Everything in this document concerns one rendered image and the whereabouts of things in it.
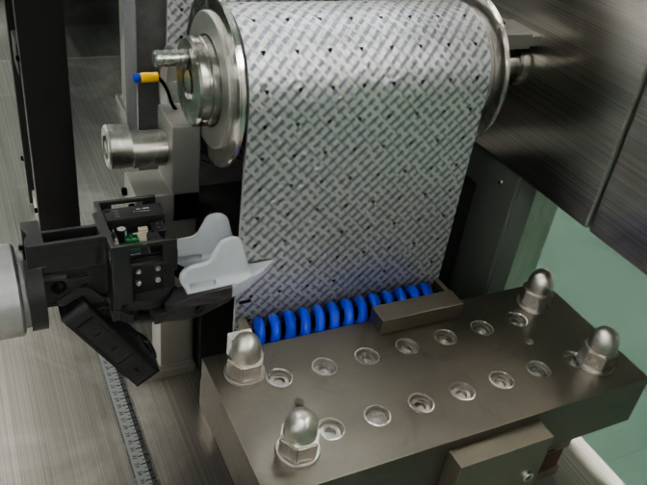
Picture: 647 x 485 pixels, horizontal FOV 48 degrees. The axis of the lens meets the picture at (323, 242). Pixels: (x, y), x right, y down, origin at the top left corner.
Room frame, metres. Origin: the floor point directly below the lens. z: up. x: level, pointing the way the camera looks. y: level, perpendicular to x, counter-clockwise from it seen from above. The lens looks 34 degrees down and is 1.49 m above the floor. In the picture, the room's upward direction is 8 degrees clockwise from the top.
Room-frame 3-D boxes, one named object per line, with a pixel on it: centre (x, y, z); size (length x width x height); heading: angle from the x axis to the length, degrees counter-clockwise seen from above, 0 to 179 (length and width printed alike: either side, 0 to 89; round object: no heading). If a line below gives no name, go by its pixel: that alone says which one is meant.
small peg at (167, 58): (0.56, 0.14, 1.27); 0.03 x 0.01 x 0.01; 120
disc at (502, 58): (0.71, -0.11, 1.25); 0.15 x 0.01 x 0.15; 30
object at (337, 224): (0.59, -0.03, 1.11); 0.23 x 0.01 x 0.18; 120
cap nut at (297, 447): (0.38, 0.00, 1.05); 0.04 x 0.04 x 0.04
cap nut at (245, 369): (0.46, 0.05, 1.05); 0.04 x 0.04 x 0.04
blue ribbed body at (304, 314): (0.57, -0.04, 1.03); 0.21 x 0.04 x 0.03; 120
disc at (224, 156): (0.58, 0.11, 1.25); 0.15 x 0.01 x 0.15; 30
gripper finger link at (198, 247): (0.54, 0.10, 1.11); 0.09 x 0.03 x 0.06; 121
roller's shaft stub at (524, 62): (0.72, -0.14, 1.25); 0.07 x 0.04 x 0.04; 120
